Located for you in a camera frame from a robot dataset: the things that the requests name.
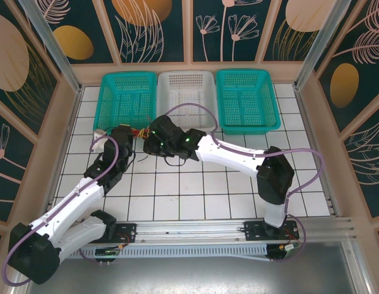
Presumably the grey metal front plate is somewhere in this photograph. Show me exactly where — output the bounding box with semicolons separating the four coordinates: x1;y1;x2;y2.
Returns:
25;241;360;294

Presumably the teal plastic basket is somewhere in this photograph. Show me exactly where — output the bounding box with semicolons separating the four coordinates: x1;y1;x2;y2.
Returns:
215;69;282;135
93;72;159;135

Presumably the white plastic basket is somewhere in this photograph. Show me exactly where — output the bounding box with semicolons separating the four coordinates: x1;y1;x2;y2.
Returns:
157;70;217;131

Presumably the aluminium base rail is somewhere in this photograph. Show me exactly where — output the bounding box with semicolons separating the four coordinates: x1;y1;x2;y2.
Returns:
115;216;358;246

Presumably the black right gripper wire loop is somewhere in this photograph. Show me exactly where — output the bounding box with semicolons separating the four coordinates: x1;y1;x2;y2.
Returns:
163;155;186;168

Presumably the aluminium corner post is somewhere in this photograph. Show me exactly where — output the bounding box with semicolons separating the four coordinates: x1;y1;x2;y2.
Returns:
295;0;351;90
19;0;83;92

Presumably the aluminium side rail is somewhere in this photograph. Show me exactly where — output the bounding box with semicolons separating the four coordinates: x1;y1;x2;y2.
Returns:
47;87;83;212
295;87;342;217

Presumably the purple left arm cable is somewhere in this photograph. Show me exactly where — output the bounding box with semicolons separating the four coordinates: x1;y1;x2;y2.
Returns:
1;134;121;287

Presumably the small controller board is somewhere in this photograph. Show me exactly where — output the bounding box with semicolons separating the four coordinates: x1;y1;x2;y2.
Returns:
267;241;304;262
94;247;122;258

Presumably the white slotted cable duct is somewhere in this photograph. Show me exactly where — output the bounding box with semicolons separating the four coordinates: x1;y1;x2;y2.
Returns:
59;244;271;262

